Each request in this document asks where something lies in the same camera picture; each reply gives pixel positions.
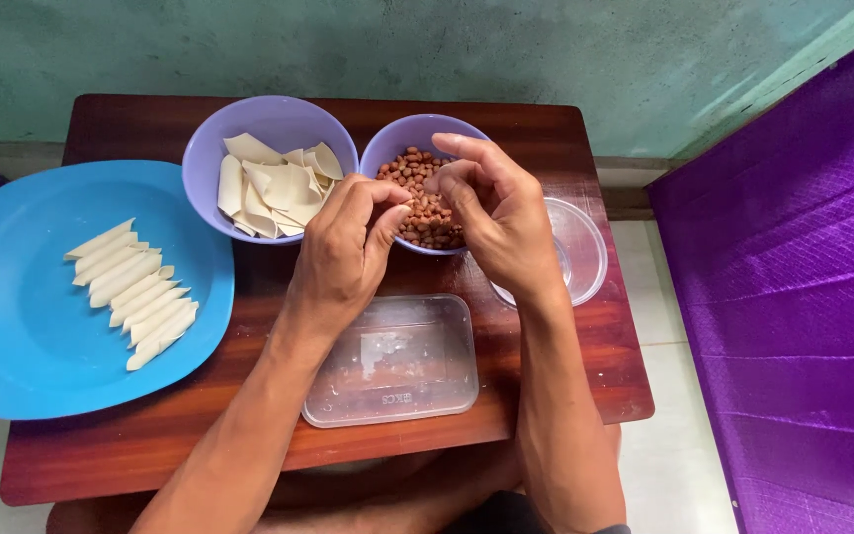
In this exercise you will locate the large blue plastic plate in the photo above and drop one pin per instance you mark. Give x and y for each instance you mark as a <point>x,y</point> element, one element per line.
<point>19,311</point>

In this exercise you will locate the row of rolled dough wrappers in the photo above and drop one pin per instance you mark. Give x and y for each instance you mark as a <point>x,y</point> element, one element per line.
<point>134,293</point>

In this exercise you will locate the heap of brown peanuts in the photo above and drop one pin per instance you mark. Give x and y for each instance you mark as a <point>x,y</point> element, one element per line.
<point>427,222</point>

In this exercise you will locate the purple woven tarp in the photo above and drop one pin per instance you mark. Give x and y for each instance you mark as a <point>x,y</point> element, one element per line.
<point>798,297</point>

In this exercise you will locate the person's left hand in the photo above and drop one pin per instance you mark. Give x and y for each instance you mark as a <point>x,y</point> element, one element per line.
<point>334,256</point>

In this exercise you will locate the purple bowl with peanuts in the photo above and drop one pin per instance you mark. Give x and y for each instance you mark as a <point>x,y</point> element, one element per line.
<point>401,133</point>

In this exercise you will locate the person's legs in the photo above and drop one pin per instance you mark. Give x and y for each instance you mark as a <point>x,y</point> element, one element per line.
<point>368,497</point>

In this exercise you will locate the person's black shorts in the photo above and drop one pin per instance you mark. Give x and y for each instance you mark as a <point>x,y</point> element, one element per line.
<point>494,519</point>

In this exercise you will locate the person's right hand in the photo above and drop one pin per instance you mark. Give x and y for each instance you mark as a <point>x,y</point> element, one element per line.
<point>512,222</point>

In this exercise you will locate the clear rectangular plastic container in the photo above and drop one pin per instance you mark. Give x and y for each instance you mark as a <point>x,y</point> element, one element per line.
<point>397,363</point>

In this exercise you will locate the clear round plastic container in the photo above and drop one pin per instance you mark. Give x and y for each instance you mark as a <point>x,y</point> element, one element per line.
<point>583,252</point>

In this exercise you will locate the pile of flat dough sheets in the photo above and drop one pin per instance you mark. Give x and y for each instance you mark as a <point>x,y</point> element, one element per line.
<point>279,189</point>

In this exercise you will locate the purple bowl with dough sheets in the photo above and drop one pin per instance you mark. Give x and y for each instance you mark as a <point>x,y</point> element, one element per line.
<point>271,119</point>

